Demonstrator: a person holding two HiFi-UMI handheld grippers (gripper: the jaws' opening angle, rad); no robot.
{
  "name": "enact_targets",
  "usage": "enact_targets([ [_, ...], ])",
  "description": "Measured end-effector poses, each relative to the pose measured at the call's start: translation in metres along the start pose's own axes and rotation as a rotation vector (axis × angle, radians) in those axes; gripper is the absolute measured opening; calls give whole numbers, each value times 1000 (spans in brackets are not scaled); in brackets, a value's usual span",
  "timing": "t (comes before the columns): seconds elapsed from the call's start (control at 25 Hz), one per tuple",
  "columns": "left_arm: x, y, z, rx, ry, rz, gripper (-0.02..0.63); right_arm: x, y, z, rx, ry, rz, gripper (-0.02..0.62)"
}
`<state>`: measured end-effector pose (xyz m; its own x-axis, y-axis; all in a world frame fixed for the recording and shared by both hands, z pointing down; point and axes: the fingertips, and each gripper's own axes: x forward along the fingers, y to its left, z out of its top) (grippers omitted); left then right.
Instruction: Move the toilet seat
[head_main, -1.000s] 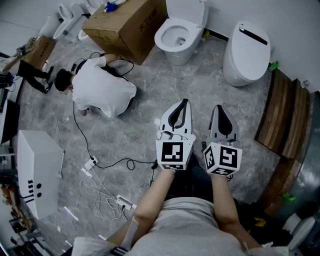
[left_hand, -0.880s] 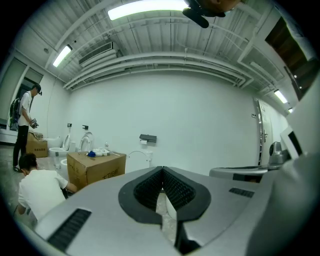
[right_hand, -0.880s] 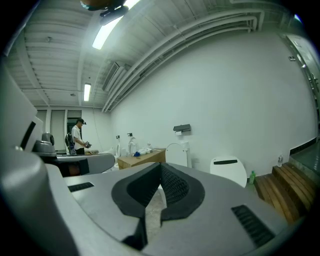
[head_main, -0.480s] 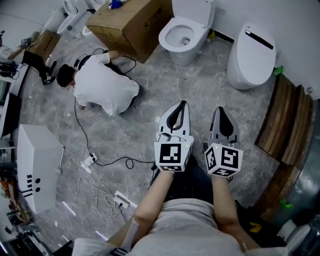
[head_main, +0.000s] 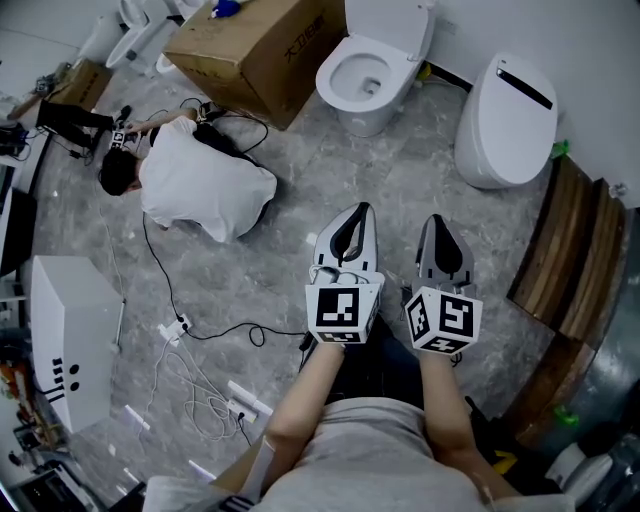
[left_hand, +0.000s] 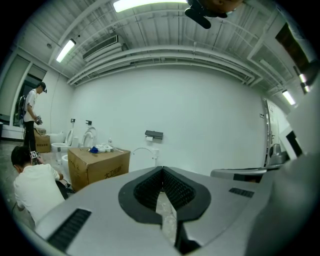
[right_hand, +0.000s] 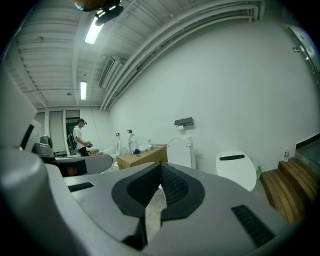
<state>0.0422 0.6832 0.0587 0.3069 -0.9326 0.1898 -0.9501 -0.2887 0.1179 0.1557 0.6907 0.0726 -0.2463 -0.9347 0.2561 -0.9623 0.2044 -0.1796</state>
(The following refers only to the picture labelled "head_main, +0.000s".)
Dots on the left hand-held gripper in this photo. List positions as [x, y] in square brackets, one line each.
[340, 312]

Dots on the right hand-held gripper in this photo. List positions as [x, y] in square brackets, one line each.
[445, 320]

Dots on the white toilet seat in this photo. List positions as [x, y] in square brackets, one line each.
[330, 75]

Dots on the person's right forearm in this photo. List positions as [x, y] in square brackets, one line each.
[445, 410]

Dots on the person's left forearm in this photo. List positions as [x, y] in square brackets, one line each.
[305, 405]

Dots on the white open toilet bowl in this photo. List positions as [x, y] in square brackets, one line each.
[367, 120]

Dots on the white closed smart toilet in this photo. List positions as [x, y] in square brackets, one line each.
[505, 130]

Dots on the white toilet lid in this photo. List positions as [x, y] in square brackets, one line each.
[387, 22]

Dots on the wooden step shelf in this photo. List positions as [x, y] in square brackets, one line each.
[565, 250]

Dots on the person's dark trousers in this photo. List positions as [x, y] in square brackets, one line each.
[380, 365]

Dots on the green bottle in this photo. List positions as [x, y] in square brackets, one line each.
[561, 149]
[566, 416]

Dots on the long white power strip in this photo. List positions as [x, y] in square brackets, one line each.
[247, 400]

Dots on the black bag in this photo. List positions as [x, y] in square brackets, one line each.
[515, 450]

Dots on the large cardboard box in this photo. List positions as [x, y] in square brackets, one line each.
[250, 55]

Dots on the person's grey shirt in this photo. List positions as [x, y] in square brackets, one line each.
[370, 460]

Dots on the blue cloth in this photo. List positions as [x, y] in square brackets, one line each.
[225, 7]

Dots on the white plastic strip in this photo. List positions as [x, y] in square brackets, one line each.
[201, 471]
[136, 417]

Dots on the white cabinet with black marks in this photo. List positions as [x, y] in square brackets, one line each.
[70, 330]

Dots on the small cardboard box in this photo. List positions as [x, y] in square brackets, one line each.
[82, 82]

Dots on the black monitor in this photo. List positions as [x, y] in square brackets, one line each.
[17, 230]

